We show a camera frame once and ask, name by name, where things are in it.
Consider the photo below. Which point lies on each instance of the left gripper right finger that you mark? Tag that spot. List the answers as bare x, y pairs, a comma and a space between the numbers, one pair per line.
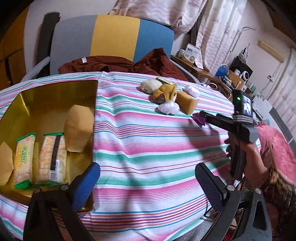
254, 222

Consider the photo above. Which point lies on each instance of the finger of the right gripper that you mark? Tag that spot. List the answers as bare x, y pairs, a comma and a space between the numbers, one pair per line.
218, 120

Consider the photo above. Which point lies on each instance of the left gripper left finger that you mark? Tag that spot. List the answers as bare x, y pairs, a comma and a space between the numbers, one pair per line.
40, 222

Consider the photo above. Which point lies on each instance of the purple snack packet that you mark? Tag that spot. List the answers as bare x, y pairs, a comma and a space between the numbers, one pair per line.
198, 119

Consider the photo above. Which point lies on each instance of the yellow sponge block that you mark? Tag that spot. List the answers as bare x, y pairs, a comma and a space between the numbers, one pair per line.
78, 128
186, 102
6, 163

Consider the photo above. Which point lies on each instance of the green cracker packet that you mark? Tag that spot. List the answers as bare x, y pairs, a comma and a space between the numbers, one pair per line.
23, 163

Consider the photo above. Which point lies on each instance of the white plastic cloud toy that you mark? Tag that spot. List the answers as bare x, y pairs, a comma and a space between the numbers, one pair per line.
192, 91

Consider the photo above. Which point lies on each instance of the cream green small box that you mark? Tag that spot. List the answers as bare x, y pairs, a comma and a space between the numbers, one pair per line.
163, 80

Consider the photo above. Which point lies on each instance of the person right forearm sleeve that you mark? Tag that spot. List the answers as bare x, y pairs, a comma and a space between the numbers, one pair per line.
279, 188

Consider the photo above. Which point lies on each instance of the person right hand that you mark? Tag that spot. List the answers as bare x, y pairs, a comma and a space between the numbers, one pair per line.
255, 170

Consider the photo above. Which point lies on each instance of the wooden side shelf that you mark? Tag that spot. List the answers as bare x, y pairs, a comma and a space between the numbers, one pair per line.
202, 75

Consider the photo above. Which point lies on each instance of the gold metal tin tray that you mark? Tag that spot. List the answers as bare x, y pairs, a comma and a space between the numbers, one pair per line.
44, 110

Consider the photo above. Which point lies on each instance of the white blue medicine box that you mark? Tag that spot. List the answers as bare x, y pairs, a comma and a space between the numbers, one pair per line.
192, 53

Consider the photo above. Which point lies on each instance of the striped pink green tablecloth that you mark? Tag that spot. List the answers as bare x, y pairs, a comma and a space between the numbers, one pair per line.
147, 189

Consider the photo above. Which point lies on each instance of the dark red garment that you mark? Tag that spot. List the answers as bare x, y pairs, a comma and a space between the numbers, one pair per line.
154, 63

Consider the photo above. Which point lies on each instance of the pink patterned curtain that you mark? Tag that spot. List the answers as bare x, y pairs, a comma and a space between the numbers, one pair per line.
214, 23

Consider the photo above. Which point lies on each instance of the wooden wardrobe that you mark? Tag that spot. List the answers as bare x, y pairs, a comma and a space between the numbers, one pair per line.
13, 67

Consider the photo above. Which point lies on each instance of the grey yellow blue headboard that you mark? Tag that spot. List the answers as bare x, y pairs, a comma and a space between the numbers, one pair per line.
107, 35

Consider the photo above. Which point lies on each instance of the black rolled mat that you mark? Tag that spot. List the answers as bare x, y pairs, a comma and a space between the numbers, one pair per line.
45, 41

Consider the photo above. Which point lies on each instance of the wall air conditioner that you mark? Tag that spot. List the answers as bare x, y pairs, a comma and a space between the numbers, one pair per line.
271, 50

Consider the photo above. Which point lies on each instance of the grey bed rail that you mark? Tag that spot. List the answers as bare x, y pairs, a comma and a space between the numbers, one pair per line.
36, 70

